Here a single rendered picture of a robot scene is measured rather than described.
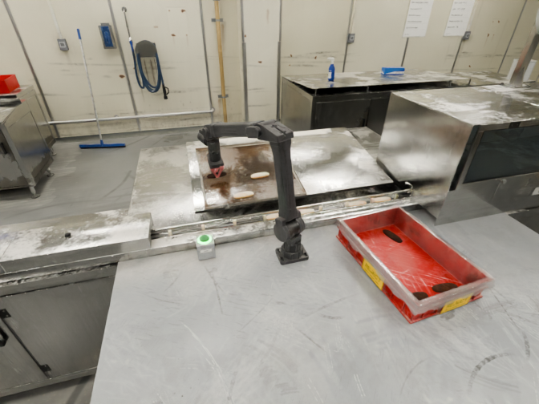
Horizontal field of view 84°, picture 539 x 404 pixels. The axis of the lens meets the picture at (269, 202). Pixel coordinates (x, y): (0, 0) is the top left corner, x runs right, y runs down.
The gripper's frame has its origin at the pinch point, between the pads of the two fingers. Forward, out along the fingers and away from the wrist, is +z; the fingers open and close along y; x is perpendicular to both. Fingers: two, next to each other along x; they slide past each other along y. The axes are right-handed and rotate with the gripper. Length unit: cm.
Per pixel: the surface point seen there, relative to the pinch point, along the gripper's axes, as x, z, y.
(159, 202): -30.4, 14.6, -4.3
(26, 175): -155, 93, -177
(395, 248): 61, 5, 67
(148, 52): -17, 35, -337
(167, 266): -30, 7, 44
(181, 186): -17.5, 16.9, -16.9
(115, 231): -47, -1, 26
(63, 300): -73, 23, 35
